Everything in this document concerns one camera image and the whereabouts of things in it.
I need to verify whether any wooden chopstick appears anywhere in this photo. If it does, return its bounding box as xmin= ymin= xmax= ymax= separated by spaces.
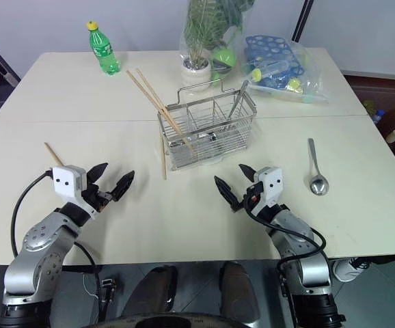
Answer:
xmin=44 ymin=142 xmax=64 ymax=167
xmin=126 ymin=70 xmax=183 ymax=135
xmin=135 ymin=68 xmax=194 ymax=151
xmin=161 ymin=131 xmax=168 ymax=181

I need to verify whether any green plastic soda bottle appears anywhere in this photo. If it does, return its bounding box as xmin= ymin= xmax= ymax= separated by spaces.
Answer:
xmin=86 ymin=20 xmax=122 ymax=76

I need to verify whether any silver metal cutlery piece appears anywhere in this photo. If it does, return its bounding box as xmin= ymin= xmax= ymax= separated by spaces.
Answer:
xmin=227 ymin=80 xmax=249 ymax=119

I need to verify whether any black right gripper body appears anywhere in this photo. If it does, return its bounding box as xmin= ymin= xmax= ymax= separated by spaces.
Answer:
xmin=230 ymin=182 xmax=265 ymax=215

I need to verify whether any blue test tube rack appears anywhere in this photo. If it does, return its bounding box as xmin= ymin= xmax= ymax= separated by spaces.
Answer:
xmin=244 ymin=36 xmax=306 ymax=88

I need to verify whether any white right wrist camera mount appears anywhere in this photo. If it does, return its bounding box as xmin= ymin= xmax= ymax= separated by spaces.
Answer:
xmin=254 ymin=166 xmax=283 ymax=208

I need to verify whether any dark rounded shape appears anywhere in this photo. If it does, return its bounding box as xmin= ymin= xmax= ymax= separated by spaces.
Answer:
xmin=124 ymin=266 xmax=180 ymax=315
xmin=219 ymin=261 xmax=260 ymax=322

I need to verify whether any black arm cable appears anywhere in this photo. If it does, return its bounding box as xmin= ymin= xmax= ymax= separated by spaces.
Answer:
xmin=11 ymin=169 xmax=103 ymax=324
xmin=244 ymin=194 xmax=328 ymax=328

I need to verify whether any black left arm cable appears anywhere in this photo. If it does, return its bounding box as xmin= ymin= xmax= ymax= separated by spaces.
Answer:
xmin=11 ymin=169 xmax=103 ymax=324

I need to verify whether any black strap with buckle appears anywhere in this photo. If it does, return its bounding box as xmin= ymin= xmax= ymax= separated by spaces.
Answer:
xmin=100 ymin=278 xmax=117 ymax=308

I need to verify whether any silver wire cutlery basket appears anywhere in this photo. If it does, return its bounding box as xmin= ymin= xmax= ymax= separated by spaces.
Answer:
xmin=156 ymin=78 xmax=257 ymax=172

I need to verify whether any white sneaker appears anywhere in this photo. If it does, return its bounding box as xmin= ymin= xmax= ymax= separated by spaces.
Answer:
xmin=332 ymin=258 xmax=372 ymax=283

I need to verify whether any clear tube with yellow cap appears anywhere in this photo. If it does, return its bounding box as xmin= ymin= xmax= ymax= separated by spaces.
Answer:
xmin=286 ymin=77 xmax=304 ymax=95
xmin=251 ymin=59 xmax=292 ymax=83

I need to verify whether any clear plastic bag around rack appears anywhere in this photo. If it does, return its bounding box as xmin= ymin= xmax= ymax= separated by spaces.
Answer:
xmin=241 ymin=36 xmax=330 ymax=105

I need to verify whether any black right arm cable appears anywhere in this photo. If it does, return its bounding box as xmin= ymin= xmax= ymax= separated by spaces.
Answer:
xmin=244 ymin=194 xmax=328 ymax=328

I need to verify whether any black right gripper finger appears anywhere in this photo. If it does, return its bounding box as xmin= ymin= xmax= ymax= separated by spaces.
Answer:
xmin=238 ymin=163 xmax=256 ymax=184
xmin=213 ymin=175 xmax=243 ymax=211

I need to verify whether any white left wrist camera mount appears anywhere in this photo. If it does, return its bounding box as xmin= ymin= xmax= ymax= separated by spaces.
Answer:
xmin=52 ymin=165 xmax=88 ymax=199

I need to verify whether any green round toy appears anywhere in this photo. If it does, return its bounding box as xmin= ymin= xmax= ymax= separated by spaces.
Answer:
xmin=210 ymin=46 xmax=238 ymax=88

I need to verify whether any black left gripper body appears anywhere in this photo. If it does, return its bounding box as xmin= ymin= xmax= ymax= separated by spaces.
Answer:
xmin=81 ymin=183 xmax=117 ymax=215

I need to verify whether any silver metal spoon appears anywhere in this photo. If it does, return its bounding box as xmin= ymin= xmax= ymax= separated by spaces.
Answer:
xmin=307 ymin=137 xmax=330 ymax=196

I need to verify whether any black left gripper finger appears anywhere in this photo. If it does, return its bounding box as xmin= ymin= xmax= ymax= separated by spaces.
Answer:
xmin=87 ymin=163 xmax=109 ymax=186
xmin=111 ymin=169 xmax=136 ymax=201

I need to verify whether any green plant in white pot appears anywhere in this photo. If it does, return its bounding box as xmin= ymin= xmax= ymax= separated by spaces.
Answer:
xmin=182 ymin=0 xmax=256 ymax=85

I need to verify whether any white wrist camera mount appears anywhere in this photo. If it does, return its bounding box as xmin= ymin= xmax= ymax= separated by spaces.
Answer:
xmin=52 ymin=165 xmax=88 ymax=199
xmin=254 ymin=166 xmax=283 ymax=208

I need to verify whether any clear plastic bag around plant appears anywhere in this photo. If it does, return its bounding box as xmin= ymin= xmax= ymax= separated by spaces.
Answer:
xmin=178 ymin=0 xmax=253 ymax=90

